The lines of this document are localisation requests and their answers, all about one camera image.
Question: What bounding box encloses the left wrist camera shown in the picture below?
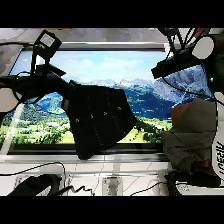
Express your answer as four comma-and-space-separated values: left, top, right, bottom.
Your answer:
30, 29, 64, 76

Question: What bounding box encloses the grey garment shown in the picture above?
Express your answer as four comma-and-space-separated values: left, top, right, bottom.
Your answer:
162, 97, 219, 175

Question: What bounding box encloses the black garment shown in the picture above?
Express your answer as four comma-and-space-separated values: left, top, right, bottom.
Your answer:
60, 82, 139, 161

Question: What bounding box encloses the black cable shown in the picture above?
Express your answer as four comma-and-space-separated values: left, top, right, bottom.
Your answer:
63, 184, 97, 197
129, 180, 169, 197
0, 161, 68, 189

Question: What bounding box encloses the blue patterned garment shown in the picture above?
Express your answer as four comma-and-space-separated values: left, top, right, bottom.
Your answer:
152, 64, 215, 108

